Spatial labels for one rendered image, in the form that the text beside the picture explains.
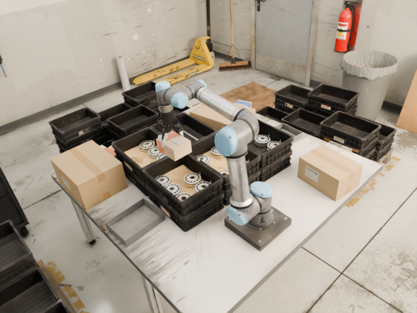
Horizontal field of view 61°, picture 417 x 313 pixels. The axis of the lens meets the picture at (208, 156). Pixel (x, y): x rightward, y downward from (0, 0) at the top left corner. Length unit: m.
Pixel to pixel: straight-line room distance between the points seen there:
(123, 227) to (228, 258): 0.63
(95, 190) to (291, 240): 1.18
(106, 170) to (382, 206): 2.27
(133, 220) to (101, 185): 0.31
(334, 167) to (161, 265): 1.13
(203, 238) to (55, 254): 1.51
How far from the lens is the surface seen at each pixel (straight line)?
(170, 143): 1.94
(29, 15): 4.93
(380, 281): 2.81
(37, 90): 5.11
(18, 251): 2.57
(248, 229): 1.94
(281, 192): 2.23
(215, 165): 2.22
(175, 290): 1.79
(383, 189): 3.53
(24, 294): 2.47
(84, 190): 2.22
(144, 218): 2.13
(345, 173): 2.18
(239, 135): 1.51
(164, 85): 1.81
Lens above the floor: 2.17
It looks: 35 degrees down
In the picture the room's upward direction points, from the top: 5 degrees counter-clockwise
